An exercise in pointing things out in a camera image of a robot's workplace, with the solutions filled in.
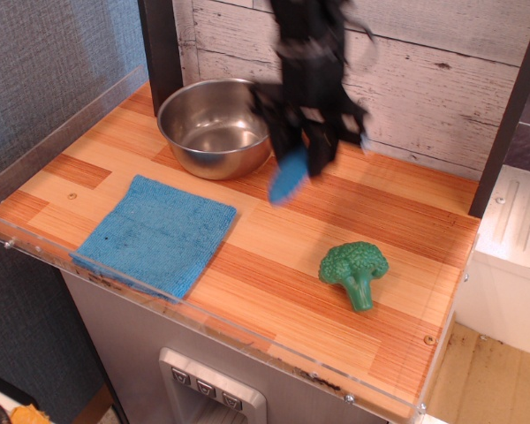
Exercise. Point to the white toy sink unit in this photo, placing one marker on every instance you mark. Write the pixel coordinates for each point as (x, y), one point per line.
(494, 297)

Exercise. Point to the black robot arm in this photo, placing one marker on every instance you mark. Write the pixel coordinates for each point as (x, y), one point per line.
(310, 21)

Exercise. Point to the clear acrylic table guard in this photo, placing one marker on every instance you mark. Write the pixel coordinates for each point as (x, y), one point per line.
(331, 307)

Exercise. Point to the silver toy fridge cabinet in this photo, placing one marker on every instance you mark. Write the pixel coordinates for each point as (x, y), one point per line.
(128, 338)

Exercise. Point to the green toy broccoli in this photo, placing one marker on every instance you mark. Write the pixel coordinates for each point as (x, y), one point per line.
(354, 266)

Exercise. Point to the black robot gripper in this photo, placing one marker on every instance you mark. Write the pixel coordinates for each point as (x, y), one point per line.
(310, 106)

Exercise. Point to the grey water dispenser panel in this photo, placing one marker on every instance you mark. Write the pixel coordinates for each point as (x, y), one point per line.
(200, 394)

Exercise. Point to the stainless steel bowl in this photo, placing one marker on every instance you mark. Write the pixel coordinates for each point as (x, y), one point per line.
(213, 131)

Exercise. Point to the fork with blue handle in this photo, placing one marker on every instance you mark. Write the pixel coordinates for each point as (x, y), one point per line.
(291, 171)

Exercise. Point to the blue knitted napkin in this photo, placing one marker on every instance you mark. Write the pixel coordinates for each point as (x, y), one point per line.
(157, 239)

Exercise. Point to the dark wooden post right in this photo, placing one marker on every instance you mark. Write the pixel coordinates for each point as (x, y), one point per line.
(504, 135)

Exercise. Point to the orange object bottom left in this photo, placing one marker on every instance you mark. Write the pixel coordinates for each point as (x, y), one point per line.
(28, 414)

